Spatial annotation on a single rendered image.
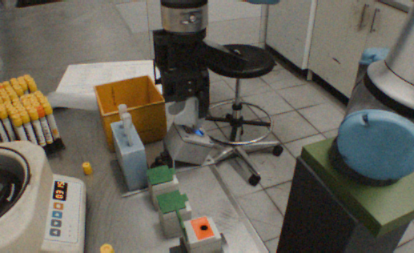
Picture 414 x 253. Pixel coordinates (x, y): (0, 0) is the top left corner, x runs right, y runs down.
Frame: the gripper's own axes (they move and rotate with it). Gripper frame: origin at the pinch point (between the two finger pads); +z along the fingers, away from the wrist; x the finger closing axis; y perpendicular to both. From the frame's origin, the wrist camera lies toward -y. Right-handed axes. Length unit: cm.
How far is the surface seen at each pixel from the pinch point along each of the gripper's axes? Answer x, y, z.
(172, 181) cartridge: 11.5, 9.0, 1.7
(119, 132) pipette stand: -0.4, 15.2, -2.0
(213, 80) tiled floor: -180, -79, 96
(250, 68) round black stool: -72, -52, 31
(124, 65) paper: -46.5, 6.8, 6.7
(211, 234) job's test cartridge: 25.0, 7.6, 0.2
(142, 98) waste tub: -20.5, 6.9, 3.9
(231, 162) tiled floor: -83, -51, 96
